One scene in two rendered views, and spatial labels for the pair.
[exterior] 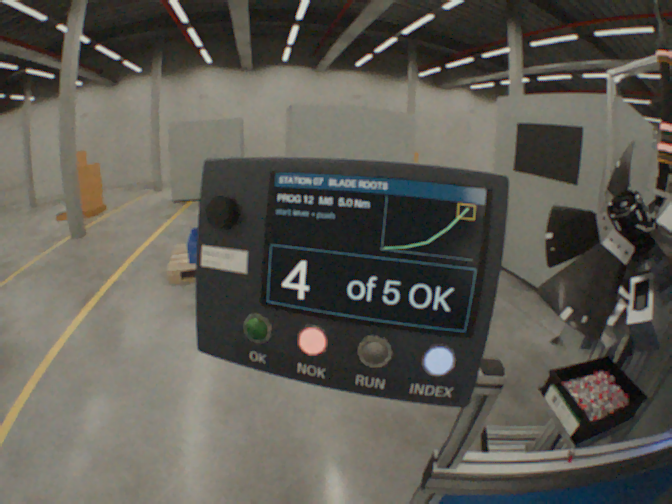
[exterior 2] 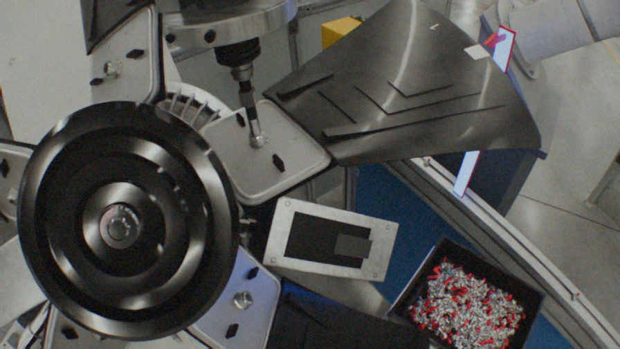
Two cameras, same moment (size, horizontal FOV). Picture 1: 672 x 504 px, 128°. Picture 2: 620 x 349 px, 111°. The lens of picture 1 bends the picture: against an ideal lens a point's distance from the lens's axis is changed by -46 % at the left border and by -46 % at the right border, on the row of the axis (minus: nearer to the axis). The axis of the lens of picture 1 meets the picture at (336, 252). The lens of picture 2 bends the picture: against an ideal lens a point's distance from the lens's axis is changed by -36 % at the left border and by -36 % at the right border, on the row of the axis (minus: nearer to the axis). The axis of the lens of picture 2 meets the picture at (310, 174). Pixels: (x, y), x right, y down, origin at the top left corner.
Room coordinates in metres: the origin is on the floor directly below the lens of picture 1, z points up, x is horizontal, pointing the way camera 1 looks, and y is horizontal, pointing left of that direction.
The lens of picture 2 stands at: (0.53, -0.63, 1.33)
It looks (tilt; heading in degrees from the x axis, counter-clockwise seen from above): 47 degrees down; 226
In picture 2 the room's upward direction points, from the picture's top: 6 degrees counter-clockwise
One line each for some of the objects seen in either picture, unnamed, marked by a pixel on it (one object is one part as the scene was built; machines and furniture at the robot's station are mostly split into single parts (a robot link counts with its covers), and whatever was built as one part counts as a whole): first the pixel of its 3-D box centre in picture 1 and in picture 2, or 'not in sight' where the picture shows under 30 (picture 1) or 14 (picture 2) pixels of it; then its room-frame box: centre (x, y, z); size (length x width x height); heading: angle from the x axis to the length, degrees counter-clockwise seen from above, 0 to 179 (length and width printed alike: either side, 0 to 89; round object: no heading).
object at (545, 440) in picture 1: (569, 408); not in sight; (0.54, -0.91, 0.46); 0.09 x 0.05 x 0.91; 166
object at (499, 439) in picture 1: (543, 465); not in sight; (0.52, -1.00, 0.04); 0.62 x 0.45 x 0.08; 76
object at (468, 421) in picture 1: (467, 422); not in sight; (0.22, -0.17, 0.96); 0.03 x 0.03 x 0.20; 76
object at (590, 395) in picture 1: (592, 399); (468, 316); (0.29, -0.56, 0.84); 0.19 x 0.14 x 0.05; 91
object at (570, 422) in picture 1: (594, 396); (468, 313); (0.29, -0.56, 0.85); 0.22 x 0.17 x 0.07; 91
